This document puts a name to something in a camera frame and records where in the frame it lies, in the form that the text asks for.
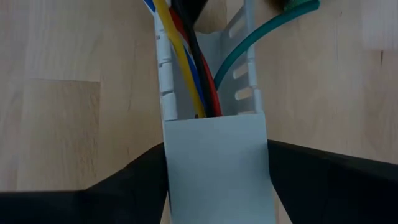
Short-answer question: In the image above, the blue wire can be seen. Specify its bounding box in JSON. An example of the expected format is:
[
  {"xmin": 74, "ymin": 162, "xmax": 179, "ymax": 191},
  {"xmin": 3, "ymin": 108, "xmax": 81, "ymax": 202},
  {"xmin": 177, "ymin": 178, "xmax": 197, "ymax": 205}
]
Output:
[{"xmin": 143, "ymin": 0, "xmax": 208, "ymax": 110}]

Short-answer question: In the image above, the bundle of coloured wires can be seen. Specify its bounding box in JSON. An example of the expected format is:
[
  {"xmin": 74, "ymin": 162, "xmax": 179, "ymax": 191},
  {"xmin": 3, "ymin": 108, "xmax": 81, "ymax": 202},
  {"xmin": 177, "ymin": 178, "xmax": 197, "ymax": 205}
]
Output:
[{"xmin": 213, "ymin": 0, "xmax": 321, "ymax": 91}]

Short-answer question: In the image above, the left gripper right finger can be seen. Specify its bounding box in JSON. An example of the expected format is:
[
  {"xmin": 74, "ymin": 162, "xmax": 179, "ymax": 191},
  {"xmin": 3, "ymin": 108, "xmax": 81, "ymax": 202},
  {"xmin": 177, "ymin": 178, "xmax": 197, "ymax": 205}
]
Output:
[{"xmin": 267, "ymin": 139, "xmax": 398, "ymax": 224}]

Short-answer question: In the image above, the white slotted cable duct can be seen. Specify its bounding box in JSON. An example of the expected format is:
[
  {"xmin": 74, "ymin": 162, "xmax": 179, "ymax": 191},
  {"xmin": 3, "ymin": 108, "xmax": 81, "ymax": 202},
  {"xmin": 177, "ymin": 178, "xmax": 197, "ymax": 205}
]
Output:
[{"xmin": 153, "ymin": 0, "xmax": 265, "ymax": 122}]

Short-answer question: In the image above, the red wire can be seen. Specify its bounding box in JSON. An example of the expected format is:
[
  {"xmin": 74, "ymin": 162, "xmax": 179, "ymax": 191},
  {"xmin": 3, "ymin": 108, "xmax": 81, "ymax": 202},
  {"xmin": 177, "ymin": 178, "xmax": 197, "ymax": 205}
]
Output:
[{"xmin": 169, "ymin": 7, "xmax": 223, "ymax": 118}]

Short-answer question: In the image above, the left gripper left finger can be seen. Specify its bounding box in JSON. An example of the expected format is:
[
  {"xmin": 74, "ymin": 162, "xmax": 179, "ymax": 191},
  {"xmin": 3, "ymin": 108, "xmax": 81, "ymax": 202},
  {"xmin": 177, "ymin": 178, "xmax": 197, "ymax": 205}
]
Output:
[{"xmin": 0, "ymin": 142, "xmax": 170, "ymax": 224}]

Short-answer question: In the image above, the white duct cover strip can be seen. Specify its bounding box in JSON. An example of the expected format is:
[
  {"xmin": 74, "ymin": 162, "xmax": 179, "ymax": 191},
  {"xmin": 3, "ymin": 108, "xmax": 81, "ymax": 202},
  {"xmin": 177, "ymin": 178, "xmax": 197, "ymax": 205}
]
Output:
[{"xmin": 162, "ymin": 113, "xmax": 277, "ymax": 224}]

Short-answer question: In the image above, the black wire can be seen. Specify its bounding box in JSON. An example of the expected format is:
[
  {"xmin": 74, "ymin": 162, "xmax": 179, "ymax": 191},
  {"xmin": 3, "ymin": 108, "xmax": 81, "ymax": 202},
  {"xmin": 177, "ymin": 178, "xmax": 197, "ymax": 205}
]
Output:
[{"xmin": 170, "ymin": 0, "xmax": 216, "ymax": 118}]

